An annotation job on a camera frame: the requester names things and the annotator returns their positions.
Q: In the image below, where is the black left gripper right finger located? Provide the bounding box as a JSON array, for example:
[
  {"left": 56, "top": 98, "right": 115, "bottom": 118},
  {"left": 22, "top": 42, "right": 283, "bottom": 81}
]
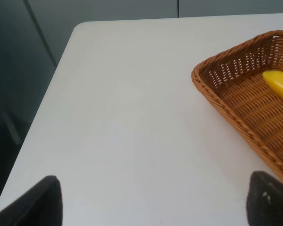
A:
[{"left": 246, "top": 171, "right": 283, "bottom": 226}]

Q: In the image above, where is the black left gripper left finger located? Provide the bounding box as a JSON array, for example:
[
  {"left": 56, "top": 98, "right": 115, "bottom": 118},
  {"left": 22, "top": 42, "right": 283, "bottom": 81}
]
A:
[{"left": 0, "top": 176, "right": 63, "bottom": 226}]

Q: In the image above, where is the yellow banana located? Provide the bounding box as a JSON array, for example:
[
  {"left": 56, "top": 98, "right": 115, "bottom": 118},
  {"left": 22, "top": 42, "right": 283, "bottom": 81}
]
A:
[{"left": 262, "top": 71, "right": 283, "bottom": 99}]

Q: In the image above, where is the brown wicker basket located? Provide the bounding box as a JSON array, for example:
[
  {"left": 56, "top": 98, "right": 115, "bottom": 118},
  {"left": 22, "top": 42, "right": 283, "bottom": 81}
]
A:
[{"left": 191, "top": 30, "right": 283, "bottom": 182}]

